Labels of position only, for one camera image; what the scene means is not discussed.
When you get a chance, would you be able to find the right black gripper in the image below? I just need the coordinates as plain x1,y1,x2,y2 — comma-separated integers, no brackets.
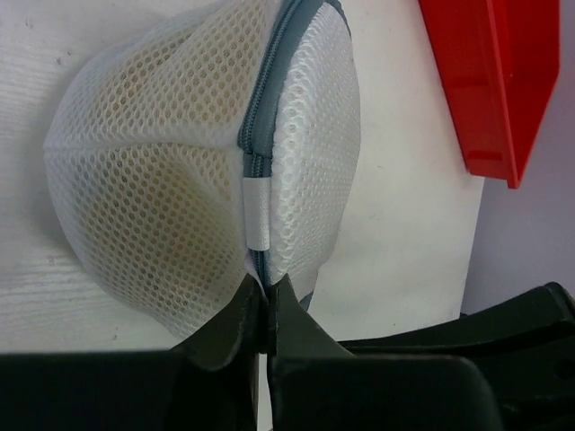
342,282,574,430

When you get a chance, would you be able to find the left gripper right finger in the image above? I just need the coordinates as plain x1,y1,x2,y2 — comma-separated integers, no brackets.
268,277,503,430

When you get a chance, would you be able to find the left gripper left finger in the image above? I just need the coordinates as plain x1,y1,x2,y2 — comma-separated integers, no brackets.
1,277,261,430

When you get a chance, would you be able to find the white mesh laundry bag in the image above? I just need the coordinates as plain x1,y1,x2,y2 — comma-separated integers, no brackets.
43,1,360,338

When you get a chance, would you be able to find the beige bra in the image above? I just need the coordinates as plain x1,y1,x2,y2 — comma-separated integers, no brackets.
67,7,270,333

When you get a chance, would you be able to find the red plastic bin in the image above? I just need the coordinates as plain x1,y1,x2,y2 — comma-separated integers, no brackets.
420,0,561,189

